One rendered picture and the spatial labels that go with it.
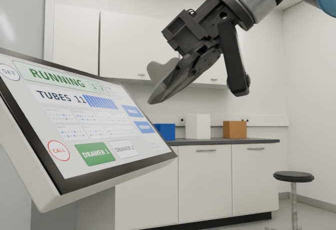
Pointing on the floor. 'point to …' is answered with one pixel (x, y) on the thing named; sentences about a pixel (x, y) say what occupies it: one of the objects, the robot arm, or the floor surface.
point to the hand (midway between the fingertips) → (157, 101)
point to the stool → (292, 175)
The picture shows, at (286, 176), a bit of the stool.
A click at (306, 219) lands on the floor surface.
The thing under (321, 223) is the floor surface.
